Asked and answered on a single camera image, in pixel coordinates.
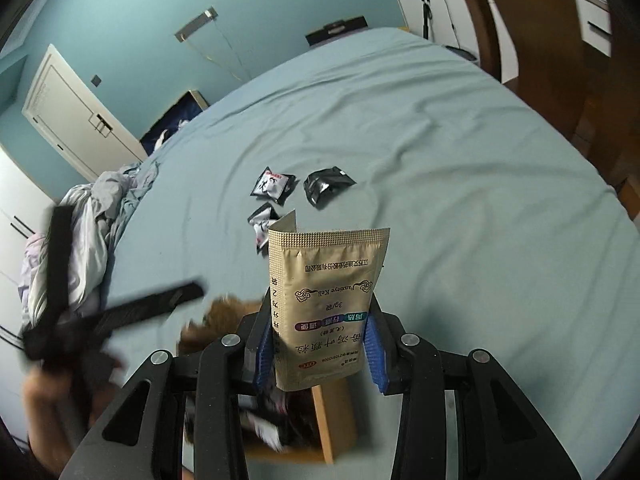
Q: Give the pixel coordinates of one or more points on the grey crumpled duvet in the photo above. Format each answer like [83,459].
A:
[102,210]

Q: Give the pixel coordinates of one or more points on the person's left hand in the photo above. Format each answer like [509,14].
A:
[43,392]

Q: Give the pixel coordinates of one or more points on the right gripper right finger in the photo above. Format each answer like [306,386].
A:
[462,415]

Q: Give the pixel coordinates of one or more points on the white cabinet with drawers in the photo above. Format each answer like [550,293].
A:
[449,23]

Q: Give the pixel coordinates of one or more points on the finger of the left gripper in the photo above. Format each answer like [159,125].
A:
[142,309]
[60,244]

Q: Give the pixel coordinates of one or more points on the black bag behind bed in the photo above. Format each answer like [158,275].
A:
[335,30]

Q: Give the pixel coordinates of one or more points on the grey wall bracket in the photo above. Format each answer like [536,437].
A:
[191,27]

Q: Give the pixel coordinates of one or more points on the dark blue framed picture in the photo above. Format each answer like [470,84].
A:
[188,106]

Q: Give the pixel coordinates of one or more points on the brown cardboard box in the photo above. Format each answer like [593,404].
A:
[315,425]

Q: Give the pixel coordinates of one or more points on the tan sachet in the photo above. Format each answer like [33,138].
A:
[321,287]

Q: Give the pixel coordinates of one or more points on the deer snack packet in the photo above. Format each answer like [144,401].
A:
[321,185]
[274,186]

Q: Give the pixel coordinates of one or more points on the teal bed sheet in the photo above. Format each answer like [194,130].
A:
[502,236]

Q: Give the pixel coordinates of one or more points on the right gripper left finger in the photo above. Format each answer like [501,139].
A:
[139,435]

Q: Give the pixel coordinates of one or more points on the white wardrobe door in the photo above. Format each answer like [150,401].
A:
[66,113]

